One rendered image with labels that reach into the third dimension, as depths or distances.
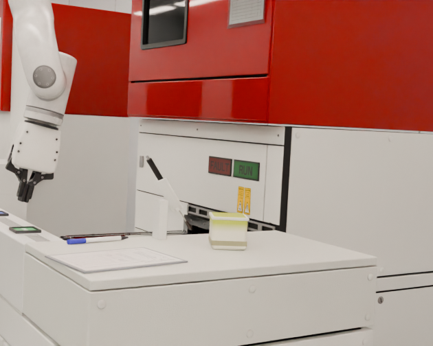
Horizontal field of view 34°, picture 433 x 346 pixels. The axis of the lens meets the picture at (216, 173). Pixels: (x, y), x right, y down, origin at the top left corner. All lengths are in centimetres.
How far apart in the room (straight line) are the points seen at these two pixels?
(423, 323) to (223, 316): 100
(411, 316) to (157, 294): 108
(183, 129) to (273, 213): 51
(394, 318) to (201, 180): 67
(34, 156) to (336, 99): 76
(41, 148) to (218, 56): 57
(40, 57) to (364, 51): 84
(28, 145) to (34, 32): 24
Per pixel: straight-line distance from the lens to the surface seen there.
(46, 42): 150
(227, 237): 142
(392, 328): 207
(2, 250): 160
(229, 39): 185
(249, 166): 182
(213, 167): 197
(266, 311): 131
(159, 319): 120
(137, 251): 135
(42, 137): 157
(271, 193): 175
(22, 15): 159
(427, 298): 214
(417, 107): 202
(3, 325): 162
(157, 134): 229
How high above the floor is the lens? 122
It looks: 4 degrees down
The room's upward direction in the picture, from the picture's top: 3 degrees clockwise
